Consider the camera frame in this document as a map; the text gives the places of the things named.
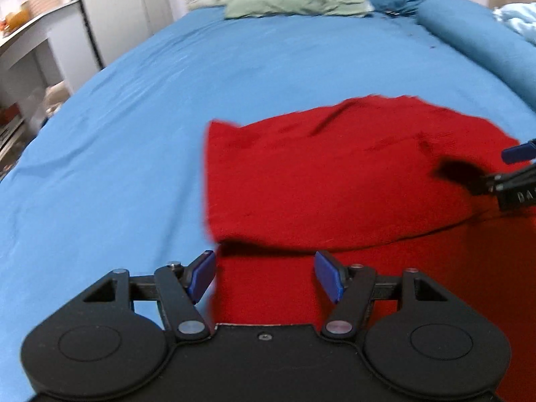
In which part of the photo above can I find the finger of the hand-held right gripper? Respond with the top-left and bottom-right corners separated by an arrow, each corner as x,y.
501,137 -> 536,165
432,157 -> 500,196

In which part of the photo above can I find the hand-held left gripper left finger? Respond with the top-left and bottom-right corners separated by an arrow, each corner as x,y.
82,250 -> 216,342

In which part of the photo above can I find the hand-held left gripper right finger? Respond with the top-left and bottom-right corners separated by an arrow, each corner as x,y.
314,250 -> 451,340

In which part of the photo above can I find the red knitted garment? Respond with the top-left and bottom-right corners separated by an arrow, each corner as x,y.
203,94 -> 536,402

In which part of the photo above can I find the blue bolster cushion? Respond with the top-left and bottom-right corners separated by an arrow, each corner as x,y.
416,0 -> 536,115

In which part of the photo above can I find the light blue crumpled blanket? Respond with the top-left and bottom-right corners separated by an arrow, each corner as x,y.
492,2 -> 536,48

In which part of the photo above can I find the blue bed sheet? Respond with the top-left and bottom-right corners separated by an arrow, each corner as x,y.
0,4 -> 536,402

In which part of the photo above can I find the green pillow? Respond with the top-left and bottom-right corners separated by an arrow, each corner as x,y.
224,0 -> 374,20

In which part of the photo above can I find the white wardrobe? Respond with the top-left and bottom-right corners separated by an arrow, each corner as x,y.
67,0 -> 188,93

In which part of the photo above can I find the white shelf unit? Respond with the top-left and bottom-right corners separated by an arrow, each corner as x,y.
0,0 -> 84,172

